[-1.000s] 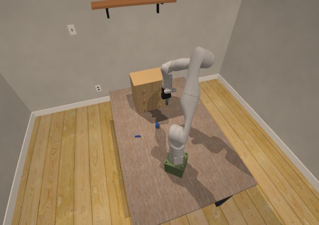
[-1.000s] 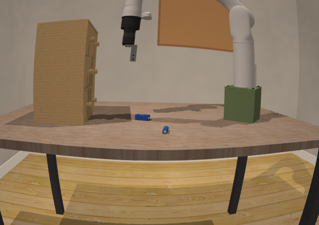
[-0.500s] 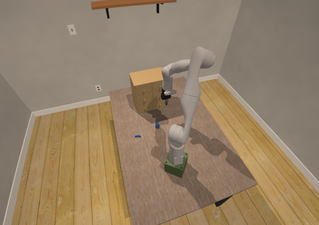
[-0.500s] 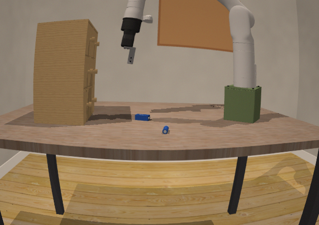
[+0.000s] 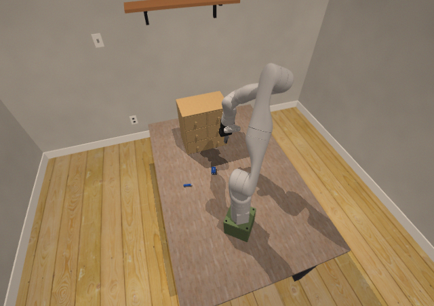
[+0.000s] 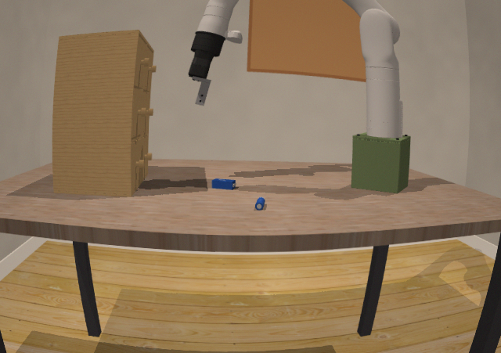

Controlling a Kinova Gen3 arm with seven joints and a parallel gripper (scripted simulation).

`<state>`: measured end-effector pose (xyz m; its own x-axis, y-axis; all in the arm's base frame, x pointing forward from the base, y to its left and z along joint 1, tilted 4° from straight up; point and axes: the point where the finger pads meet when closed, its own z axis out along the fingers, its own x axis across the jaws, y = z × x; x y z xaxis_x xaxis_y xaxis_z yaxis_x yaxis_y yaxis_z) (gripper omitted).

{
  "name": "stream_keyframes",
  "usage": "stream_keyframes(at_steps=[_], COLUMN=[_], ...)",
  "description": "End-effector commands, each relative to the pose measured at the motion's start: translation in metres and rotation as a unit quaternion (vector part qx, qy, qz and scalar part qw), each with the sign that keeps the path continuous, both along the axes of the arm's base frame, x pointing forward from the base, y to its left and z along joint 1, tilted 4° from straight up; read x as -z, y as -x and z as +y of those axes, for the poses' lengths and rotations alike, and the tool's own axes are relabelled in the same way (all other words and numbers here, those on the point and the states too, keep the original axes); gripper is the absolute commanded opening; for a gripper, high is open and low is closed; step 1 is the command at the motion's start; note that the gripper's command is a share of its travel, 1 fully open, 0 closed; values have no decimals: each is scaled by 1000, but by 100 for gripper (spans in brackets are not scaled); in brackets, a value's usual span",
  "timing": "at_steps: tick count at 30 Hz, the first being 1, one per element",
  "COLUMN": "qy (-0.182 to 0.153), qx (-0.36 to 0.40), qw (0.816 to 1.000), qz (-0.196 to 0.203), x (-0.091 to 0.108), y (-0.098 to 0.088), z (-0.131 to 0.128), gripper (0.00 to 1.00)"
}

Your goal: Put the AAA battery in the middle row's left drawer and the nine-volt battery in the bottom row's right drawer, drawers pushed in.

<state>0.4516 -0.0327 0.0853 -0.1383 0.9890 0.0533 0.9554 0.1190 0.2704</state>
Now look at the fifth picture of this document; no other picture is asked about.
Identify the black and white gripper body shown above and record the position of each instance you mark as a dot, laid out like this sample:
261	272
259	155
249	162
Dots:
227	127

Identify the small brown wooden chest of drawers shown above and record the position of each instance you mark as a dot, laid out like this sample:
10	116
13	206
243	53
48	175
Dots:
195	105

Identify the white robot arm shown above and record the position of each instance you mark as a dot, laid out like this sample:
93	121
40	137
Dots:
258	134

